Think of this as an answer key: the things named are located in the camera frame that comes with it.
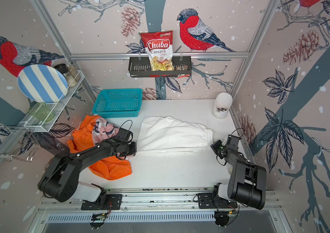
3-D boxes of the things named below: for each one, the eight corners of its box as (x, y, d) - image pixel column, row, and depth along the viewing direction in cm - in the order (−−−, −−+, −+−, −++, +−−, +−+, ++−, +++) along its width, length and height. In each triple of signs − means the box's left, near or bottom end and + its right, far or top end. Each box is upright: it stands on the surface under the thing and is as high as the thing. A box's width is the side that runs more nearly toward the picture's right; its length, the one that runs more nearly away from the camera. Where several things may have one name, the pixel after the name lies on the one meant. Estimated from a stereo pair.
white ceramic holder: (213, 120, 109) (218, 107, 97) (210, 106, 119) (214, 92, 107) (228, 120, 109) (235, 107, 97) (223, 106, 119) (230, 92, 107)
